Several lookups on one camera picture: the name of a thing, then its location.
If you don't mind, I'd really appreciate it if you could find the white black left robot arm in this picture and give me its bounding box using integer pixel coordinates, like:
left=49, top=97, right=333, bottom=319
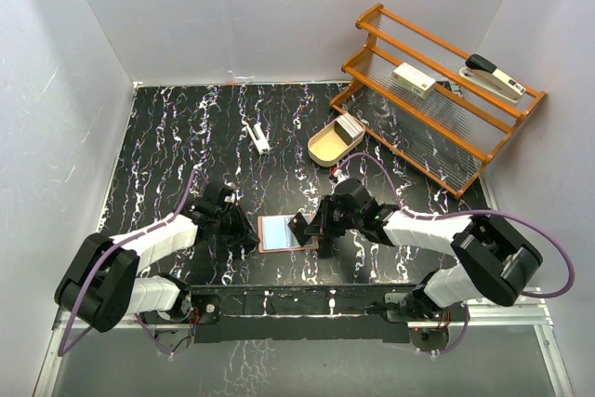
left=54, top=182, right=260, bottom=333

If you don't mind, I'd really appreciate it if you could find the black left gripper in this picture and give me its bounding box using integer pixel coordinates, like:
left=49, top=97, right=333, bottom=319
left=215, top=201, right=260, bottom=247

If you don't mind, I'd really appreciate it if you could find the stack of credit cards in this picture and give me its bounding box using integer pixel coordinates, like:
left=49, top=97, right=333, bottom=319
left=334, top=113, right=365, bottom=145

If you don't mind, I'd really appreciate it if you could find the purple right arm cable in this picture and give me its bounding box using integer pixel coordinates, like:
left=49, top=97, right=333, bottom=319
left=332, top=152, right=576, bottom=356

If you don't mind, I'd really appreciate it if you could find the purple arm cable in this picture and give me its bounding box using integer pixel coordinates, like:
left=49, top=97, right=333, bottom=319
left=58, top=168, right=210, bottom=357
left=332, top=152, right=576, bottom=356

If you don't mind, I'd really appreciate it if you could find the orange wooden shelf rack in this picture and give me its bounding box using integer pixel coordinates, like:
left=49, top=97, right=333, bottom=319
left=330, top=4, right=547, bottom=197

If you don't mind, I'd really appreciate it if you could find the beige oval card tray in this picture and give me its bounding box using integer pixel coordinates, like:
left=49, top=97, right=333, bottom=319
left=308, top=118, right=365, bottom=167

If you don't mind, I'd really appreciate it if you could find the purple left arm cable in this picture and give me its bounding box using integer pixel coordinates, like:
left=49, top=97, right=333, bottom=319
left=58, top=168, right=210, bottom=357

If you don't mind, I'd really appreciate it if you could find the white red staples box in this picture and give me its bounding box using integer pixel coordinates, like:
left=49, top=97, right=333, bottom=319
left=392, top=62, right=436, bottom=99

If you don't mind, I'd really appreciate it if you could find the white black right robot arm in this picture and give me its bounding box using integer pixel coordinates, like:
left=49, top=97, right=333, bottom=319
left=293, top=179, right=543, bottom=320

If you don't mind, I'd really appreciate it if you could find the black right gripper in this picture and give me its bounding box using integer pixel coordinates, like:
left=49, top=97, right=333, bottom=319
left=306, top=194, right=363, bottom=237

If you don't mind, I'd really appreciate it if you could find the black beige stapler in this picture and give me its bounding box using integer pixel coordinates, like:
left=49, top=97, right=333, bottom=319
left=459, top=54, right=526, bottom=104

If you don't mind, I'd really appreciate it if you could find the white staple remover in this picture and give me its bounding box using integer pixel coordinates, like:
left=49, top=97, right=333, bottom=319
left=244, top=122, right=271, bottom=155

